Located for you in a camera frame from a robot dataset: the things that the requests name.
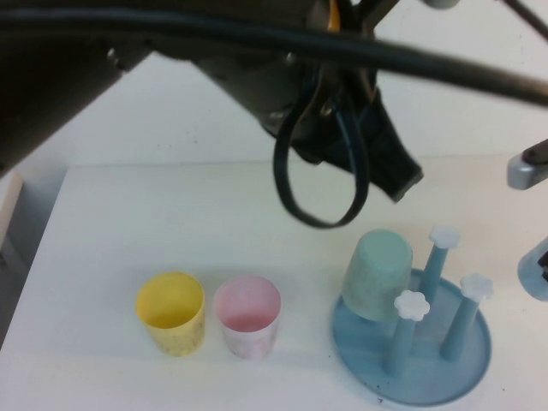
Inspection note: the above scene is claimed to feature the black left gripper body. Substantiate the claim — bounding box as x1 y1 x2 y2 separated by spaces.
522 137 548 170

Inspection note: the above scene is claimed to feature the light blue plastic cup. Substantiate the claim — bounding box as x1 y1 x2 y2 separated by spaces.
516 237 548 298

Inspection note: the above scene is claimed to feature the blue cup drying rack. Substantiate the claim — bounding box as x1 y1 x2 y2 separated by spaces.
331 224 494 408

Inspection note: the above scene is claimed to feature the green plastic cup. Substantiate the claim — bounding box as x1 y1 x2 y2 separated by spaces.
340 228 414 323

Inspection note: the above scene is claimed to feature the pink plastic cup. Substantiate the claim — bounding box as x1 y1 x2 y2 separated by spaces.
212 275 283 360

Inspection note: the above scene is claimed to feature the yellow plastic cup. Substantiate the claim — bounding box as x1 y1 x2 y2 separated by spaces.
135 270 206 358

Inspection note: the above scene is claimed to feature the white side table beige edge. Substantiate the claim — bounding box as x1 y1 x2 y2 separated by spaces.
0 170 25 254

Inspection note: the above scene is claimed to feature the black fabric strap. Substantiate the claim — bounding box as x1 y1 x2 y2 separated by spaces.
368 83 426 203

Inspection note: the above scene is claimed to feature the thick black cable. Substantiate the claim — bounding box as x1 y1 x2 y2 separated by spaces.
0 6 548 106

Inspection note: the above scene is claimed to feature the black flat cable loop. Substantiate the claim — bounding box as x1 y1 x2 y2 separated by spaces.
272 102 370 229

